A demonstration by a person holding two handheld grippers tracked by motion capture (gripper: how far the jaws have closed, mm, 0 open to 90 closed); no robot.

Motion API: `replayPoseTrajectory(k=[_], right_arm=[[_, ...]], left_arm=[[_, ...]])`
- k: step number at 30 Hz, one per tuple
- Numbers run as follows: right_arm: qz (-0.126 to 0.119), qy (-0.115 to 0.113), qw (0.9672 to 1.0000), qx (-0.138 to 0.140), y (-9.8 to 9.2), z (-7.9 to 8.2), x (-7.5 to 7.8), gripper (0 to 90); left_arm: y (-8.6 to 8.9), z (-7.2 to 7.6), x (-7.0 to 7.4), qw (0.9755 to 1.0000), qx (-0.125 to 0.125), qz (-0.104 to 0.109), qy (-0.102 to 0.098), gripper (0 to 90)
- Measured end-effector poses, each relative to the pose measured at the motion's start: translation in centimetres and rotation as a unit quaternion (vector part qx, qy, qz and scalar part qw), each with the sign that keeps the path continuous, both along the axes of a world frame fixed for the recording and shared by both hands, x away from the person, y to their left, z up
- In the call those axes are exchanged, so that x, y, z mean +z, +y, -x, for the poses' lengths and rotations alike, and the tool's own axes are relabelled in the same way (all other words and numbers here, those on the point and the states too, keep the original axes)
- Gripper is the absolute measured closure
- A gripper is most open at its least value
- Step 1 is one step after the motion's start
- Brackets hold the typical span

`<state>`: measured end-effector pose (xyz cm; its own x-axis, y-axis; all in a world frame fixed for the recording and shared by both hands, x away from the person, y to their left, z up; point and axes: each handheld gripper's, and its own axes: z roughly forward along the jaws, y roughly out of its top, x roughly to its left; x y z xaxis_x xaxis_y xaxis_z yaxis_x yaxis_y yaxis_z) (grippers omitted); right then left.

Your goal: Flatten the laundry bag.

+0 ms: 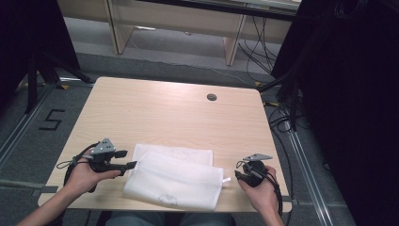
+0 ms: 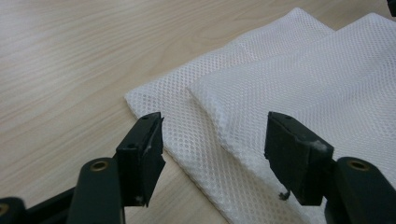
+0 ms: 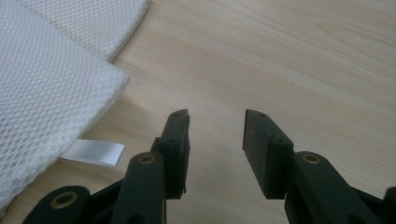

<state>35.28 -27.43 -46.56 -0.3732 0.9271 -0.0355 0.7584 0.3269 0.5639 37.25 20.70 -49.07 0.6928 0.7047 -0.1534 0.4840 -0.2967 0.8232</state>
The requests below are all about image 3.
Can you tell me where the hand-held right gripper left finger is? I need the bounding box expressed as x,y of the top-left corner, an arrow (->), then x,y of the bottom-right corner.
109,108 -> 191,224

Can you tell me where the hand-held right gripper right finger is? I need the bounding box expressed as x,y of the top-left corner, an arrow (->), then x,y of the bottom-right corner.
242,108 -> 386,224

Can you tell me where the white towel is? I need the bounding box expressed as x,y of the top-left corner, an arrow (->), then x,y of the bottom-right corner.
0,0 -> 150,217

